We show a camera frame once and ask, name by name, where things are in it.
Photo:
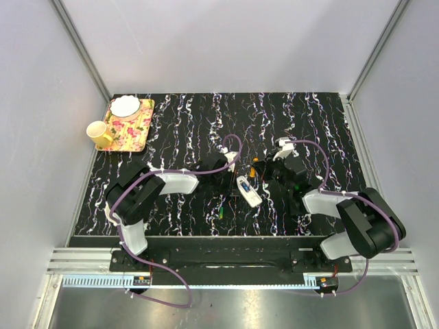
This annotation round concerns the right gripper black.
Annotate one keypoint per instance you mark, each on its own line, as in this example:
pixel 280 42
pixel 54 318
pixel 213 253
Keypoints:
pixel 267 164

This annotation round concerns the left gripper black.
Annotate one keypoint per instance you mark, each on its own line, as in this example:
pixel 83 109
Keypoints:
pixel 232 182

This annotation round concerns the white remote control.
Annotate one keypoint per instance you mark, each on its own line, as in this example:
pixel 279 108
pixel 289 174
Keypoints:
pixel 252 197

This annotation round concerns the blue battery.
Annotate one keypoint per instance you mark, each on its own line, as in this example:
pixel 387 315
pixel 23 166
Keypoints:
pixel 245 186

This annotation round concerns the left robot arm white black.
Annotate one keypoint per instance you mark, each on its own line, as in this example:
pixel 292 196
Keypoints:
pixel 130 199

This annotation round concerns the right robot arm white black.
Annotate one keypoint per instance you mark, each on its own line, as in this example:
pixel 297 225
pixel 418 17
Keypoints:
pixel 371 226

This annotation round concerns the black remote control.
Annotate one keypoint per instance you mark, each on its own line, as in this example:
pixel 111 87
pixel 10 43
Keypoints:
pixel 293 194

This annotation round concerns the floral pink yellow tray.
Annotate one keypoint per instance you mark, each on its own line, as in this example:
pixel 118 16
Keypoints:
pixel 130 136

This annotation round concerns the white scalloped bowl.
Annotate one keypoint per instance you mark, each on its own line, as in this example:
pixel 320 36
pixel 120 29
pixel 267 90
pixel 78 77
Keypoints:
pixel 125 106

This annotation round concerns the yellow mug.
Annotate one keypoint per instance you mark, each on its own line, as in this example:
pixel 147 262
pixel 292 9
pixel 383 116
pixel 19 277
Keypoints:
pixel 100 134

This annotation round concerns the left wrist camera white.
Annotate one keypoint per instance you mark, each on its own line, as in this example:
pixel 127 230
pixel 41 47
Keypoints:
pixel 230 156

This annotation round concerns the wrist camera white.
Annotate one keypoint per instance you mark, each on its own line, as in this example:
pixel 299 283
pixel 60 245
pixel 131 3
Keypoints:
pixel 230 156
pixel 284 148

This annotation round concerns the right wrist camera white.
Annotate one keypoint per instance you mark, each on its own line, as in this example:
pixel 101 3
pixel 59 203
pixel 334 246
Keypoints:
pixel 284 148

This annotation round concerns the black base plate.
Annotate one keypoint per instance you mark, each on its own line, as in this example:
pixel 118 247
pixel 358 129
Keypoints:
pixel 231 261

